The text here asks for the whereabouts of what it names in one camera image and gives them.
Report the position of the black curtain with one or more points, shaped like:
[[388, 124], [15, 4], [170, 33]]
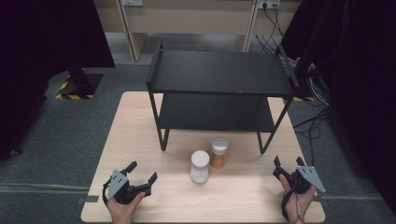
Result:
[[358, 62], [37, 46]]

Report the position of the yellow black floor tape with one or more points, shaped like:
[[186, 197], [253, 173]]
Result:
[[303, 99]]

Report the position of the white powder jar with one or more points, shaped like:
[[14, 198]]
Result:
[[199, 166]]

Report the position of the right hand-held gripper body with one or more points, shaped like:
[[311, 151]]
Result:
[[300, 183]]

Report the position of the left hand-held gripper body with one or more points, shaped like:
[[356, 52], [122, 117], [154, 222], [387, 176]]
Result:
[[120, 189]]

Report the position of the person's right hand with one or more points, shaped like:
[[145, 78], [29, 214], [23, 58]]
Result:
[[306, 202]]

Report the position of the orange powder jar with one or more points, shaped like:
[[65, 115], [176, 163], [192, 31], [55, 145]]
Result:
[[218, 152]]

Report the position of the black two-tier shelf rack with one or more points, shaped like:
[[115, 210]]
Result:
[[218, 71]]

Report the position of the beige wooden cabinet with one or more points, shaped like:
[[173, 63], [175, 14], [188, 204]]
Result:
[[186, 18]]

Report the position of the stand base with striped tape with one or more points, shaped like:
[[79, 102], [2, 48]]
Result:
[[81, 84]]

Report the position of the white wall socket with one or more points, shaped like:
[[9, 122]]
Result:
[[269, 3], [133, 2]]

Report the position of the person's left hand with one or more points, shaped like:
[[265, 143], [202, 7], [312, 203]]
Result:
[[123, 213]]

